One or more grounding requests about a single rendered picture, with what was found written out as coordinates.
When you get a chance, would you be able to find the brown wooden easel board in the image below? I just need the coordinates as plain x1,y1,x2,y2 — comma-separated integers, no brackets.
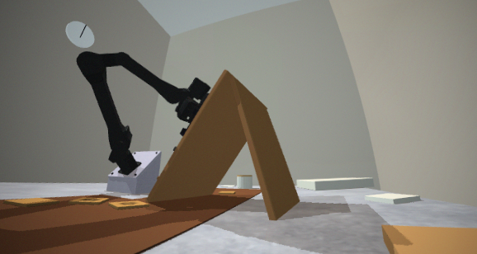
145,70,300,220

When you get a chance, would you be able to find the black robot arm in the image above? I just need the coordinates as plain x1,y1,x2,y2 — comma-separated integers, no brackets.
76,51,210,175

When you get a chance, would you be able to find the grey cylindrical container with orange lid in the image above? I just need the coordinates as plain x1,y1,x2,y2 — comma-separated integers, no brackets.
237,175,253,189

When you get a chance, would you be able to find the tan flat board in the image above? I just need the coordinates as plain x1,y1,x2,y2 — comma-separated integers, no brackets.
381,224,477,254

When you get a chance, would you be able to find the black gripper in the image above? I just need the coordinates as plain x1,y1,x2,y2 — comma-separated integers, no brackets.
177,99,201,123

